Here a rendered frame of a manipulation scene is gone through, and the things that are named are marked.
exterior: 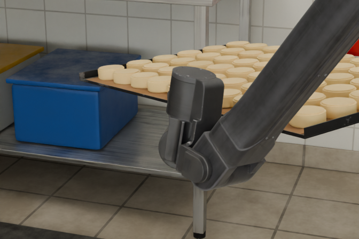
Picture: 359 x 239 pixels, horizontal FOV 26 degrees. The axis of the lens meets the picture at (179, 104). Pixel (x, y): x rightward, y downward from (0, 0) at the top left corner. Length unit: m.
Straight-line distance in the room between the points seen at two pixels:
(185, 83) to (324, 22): 0.23
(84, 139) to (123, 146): 0.15
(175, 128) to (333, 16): 0.28
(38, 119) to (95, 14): 0.70
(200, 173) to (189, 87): 0.11
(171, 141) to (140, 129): 2.13
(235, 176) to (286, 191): 2.20
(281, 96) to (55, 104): 2.10
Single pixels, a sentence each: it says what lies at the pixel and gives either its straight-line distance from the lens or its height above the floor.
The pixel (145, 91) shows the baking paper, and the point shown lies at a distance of 1.32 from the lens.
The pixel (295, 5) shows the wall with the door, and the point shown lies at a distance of 3.20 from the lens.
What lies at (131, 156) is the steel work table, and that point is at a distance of 2.87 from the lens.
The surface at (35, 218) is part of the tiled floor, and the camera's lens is 2.97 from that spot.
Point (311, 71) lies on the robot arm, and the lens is 0.84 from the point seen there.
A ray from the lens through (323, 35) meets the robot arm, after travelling 0.83.
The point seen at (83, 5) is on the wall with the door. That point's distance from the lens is 3.49.
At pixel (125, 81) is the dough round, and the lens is 1.39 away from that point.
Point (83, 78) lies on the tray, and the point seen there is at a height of 0.91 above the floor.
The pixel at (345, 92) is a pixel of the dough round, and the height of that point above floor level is 0.99.
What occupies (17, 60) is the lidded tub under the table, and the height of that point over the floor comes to 0.49.
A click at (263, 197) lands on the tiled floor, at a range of 3.10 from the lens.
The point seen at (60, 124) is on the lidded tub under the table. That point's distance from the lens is 2.94.
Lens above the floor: 1.35
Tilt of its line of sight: 19 degrees down
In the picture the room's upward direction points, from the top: straight up
